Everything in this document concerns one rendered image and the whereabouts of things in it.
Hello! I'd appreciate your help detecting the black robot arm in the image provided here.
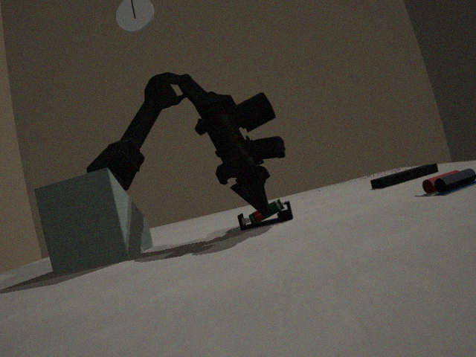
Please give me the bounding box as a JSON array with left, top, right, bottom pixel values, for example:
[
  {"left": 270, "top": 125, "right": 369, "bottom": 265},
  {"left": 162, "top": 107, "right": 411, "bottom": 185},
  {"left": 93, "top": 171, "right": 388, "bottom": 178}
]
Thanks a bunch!
[{"left": 87, "top": 72, "right": 286, "bottom": 191}]

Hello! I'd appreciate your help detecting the black rectangular bar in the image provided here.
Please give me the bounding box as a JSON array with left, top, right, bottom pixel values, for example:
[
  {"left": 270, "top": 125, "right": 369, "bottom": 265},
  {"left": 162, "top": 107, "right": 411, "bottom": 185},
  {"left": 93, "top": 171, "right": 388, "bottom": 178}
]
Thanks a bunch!
[{"left": 370, "top": 164, "right": 438, "bottom": 188}]

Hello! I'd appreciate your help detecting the black battery holder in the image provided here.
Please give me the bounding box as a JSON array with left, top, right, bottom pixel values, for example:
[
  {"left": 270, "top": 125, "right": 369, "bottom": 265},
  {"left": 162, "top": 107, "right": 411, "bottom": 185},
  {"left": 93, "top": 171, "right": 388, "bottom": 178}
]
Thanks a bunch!
[{"left": 237, "top": 201, "right": 293, "bottom": 231}]

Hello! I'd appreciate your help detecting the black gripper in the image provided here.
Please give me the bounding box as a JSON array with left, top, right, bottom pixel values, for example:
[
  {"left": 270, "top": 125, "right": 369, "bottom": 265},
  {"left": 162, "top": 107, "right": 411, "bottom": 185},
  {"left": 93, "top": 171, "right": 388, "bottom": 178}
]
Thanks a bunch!
[{"left": 215, "top": 134, "right": 270, "bottom": 216}]

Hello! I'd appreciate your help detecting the green battery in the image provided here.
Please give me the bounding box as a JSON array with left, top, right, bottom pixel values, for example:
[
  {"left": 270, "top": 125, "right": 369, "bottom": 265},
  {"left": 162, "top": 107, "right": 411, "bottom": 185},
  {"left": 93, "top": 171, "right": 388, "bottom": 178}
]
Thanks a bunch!
[{"left": 249, "top": 199, "right": 285, "bottom": 225}]

